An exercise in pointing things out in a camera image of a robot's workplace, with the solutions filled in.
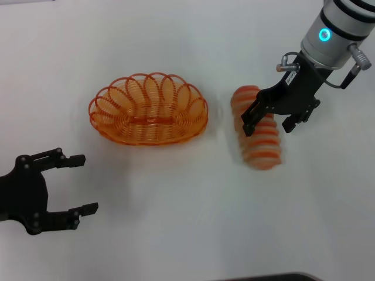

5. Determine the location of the grey right gripper cable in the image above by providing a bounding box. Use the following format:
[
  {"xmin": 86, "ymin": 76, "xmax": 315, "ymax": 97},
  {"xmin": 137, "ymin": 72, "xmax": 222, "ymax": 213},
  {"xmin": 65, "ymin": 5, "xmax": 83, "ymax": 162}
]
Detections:
[{"xmin": 277, "ymin": 43, "xmax": 373, "ymax": 89}]

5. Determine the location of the orange striped bread loaf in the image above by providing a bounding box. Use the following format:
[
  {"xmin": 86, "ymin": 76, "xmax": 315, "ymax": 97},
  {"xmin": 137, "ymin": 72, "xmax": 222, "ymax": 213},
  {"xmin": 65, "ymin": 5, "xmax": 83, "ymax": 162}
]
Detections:
[{"xmin": 230, "ymin": 84, "xmax": 282, "ymax": 171}]

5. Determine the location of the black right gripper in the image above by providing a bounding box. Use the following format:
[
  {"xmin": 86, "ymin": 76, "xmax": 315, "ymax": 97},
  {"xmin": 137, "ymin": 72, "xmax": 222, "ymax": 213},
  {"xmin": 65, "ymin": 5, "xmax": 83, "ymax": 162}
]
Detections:
[{"xmin": 241, "ymin": 55, "xmax": 329, "ymax": 138}]

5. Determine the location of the orange woven plastic basket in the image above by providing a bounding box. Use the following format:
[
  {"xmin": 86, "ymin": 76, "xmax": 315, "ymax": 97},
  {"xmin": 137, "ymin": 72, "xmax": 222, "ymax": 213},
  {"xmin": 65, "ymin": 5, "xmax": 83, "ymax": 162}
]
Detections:
[{"xmin": 88, "ymin": 71, "xmax": 209, "ymax": 147}]

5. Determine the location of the black robot torso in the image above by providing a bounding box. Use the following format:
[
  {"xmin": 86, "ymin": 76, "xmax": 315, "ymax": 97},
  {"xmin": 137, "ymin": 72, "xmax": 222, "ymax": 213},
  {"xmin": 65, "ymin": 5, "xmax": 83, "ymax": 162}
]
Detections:
[{"xmin": 222, "ymin": 272, "xmax": 319, "ymax": 281}]

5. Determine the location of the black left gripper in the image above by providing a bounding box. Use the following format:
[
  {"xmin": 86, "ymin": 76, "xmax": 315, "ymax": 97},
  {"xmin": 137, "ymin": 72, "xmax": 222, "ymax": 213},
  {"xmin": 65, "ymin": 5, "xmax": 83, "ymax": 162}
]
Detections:
[{"xmin": 0, "ymin": 148, "xmax": 99, "ymax": 237}]

